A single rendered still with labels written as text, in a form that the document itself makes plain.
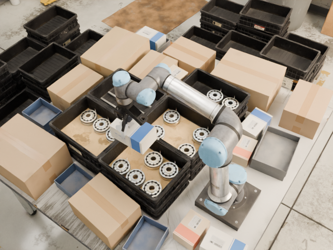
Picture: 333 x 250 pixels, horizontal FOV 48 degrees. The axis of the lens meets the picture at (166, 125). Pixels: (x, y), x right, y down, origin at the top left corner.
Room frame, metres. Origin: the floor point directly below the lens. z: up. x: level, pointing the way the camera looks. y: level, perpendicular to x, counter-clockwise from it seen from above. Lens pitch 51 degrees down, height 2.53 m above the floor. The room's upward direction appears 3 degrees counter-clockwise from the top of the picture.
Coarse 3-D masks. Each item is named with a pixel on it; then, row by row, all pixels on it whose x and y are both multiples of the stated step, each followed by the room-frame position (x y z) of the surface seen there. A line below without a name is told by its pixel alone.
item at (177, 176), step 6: (114, 144) 1.19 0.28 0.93; (162, 144) 1.18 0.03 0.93; (108, 150) 1.16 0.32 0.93; (174, 150) 1.14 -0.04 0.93; (102, 156) 1.12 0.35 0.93; (180, 156) 1.10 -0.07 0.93; (102, 162) 1.08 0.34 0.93; (108, 168) 1.05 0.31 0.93; (186, 168) 1.03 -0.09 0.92; (114, 174) 1.02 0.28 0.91; (120, 174) 1.00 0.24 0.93; (180, 174) 0.99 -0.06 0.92; (126, 180) 0.97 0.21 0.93; (174, 180) 0.96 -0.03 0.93; (132, 186) 0.93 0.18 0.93; (168, 186) 0.92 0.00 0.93; (162, 192) 0.89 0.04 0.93; (150, 198) 0.86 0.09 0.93; (156, 198) 0.86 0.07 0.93
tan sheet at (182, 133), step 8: (160, 120) 1.43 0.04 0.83; (184, 120) 1.43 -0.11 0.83; (168, 128) 1.37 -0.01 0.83; (176, 128) 1.36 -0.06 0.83; (184, 128) 1.36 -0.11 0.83; (192, 128) 1.36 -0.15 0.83; (168, 136) 1.31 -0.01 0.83; (176, 136) 1.31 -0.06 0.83; (184, 136) 1.30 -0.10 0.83; (176, 144) 1.25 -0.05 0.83; (192, 144) 1.24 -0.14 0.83
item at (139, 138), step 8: (120, 120) 1.19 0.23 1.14; (112, 128) 1.15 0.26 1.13; (128, 128) 1.13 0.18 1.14; (136, 128) 1.13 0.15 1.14; (144, 128) 1.13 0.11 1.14; (152, 128) 1.13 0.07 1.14; (112, 136) 1.15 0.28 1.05; (120, 136) 1.12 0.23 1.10; (128, 136) 1.08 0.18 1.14; (136, 136) 1.08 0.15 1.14; (144, 136) 1.08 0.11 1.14; (152, 136) 1.10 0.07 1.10; (128, 144) 1.09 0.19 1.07; (136, 144) 1.06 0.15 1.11; (144, 144) 1.05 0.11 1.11; (144, 152) 1.05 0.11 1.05
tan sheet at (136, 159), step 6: (126, 150) 1.22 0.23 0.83; (132, 150) 1.22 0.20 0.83; (150, 150) 1.22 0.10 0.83; (120, 156) 1.18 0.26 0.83; (126, 156) 1.18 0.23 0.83; (132, 156) 1.18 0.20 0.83; (138, 156) 1.18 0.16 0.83; (144, 156) 1.18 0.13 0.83; (132, 162) 1.14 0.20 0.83; (138, 162) 1.14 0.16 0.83; (132, 168) 1.10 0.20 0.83; (138, 168) 1.10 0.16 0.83; (144, 168) 1.10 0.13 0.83; (150, 174) 1.06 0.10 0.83; (156, 174) 1.06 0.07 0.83; (156, 180) 1.02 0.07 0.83; (162, 180) 1.02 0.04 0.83; (162, 186) 0.98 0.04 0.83
